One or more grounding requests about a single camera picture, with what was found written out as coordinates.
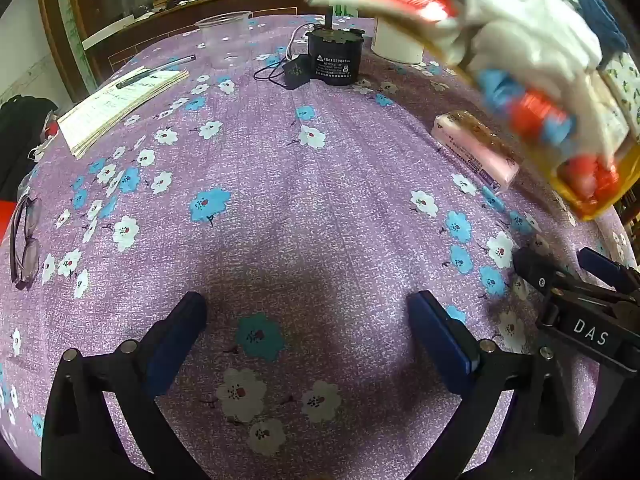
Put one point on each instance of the pink tissue pack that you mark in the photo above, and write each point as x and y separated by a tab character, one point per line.
470	152

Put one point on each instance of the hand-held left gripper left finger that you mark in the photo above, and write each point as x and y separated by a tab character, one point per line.
175	342

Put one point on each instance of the eyeglasses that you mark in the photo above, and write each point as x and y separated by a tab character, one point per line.
24	262

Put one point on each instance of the bamboo painted pillar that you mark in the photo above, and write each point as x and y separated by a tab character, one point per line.
70	25

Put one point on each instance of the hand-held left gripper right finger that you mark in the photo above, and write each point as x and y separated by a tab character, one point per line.
440	342

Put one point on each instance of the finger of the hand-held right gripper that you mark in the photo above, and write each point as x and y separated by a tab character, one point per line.
600	262
540	272

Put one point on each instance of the red object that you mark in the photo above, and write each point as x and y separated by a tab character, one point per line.
6	220

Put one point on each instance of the clear plastic cup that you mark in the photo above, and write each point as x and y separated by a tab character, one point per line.
225	40

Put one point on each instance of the lined paper notebook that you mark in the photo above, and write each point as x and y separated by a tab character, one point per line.
115	105

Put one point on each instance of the white plastic jar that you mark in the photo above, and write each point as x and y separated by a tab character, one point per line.
395	42

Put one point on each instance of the purple floral tablecloth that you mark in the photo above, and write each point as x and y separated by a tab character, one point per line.
300	200

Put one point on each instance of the white cloth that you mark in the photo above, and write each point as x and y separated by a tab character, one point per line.
525	25

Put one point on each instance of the wooden sideboard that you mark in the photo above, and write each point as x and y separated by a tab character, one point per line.
150	22

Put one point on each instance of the black pen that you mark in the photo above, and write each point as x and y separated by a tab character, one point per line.
132	79

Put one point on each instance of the yellow cardboard box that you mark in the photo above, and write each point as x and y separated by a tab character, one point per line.
600	208

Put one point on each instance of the black electric motor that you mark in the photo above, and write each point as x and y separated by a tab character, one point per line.
330	55

